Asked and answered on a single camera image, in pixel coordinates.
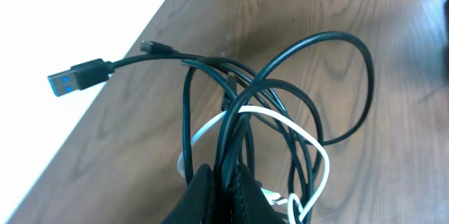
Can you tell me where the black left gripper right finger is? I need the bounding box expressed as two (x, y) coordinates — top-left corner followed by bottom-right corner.
(233, 165), (286, 224)

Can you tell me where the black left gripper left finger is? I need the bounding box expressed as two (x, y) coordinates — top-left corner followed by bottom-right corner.
(161, 164), (215, 224)

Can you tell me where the white cable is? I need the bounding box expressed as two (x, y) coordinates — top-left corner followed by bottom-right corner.
(176, 105), (331, 224)

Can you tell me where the thin black cable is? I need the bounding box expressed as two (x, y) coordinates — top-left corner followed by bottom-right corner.
(139, 40), (323, 224)

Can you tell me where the thick black USB cable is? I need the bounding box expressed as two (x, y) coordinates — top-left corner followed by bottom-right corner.
(47, 30), (375, 197)

